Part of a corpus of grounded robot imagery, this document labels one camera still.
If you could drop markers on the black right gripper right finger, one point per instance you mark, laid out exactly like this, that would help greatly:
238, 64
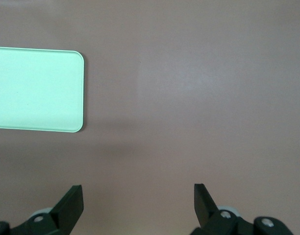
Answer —
204, 208

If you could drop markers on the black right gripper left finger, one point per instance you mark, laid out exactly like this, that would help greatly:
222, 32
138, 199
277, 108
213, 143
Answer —
66, 210

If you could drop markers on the light green rectangular tray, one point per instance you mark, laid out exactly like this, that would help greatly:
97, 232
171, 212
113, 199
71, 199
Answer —
37, 90

